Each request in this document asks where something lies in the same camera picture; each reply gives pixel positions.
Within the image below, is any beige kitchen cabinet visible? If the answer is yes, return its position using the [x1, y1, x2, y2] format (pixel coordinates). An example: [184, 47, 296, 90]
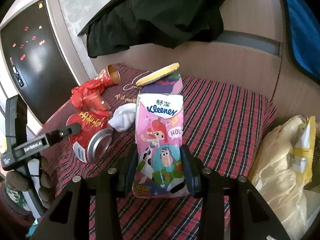
[95, 0, 320, 140]

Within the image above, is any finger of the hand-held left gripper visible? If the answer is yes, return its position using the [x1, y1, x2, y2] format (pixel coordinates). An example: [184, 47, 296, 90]
[47, 124, 83, 146]

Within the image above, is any crushed red can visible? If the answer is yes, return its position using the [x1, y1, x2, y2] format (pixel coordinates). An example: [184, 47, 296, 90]
[65, 110, 113, 163]

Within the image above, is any pink tissue packet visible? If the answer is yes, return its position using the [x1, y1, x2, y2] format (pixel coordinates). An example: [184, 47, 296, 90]
[132, 72, 187, 198]

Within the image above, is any red gold paper cone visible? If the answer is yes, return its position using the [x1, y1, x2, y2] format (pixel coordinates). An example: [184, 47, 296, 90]
[92, 64, 122, 87]

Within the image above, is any crumpled white tissue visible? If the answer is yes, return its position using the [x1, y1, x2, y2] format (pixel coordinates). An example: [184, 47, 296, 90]
[108, 104, 137, 132]

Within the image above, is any red plaid cloth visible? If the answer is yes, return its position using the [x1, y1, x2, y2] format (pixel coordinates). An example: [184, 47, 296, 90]
[41, 64, 278, 240]

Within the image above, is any person's left hand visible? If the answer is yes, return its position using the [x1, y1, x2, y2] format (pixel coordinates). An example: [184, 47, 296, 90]
[37, 155, 59, 209]

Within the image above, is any yellow snack wrapper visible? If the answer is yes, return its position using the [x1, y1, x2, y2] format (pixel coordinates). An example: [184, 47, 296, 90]
[290, 116, 317, 183]

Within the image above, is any black refrigerator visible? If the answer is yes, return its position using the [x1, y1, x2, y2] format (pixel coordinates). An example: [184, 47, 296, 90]
[0, 0, 83, 125]

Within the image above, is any red wrapper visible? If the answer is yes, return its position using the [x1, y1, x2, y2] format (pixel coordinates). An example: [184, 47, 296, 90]
[70, 81, 112, 112]

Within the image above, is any thin white string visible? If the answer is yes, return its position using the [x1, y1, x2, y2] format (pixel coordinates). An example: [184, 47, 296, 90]
[122, 70, 150, 93]

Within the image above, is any yellow round pad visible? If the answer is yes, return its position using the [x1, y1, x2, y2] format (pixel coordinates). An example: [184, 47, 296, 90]
[135, 62, 180, 87]

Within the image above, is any grey kitchen countertop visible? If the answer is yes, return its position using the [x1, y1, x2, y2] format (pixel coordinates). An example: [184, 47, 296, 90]
[56, 0, 145, 37]

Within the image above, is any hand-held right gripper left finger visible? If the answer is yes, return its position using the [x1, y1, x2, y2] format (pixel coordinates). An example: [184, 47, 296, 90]
[30, 150, 138, 240]

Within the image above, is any blue towel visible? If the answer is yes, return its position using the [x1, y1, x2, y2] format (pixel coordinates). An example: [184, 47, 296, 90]
[275, 0, 320, 80]

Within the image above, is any black cloth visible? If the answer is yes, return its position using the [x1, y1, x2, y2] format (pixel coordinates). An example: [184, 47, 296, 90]
[84, 0, 234, 58]

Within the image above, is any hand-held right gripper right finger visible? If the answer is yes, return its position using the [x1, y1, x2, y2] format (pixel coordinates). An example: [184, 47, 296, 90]
[180, 144, 292, 240]

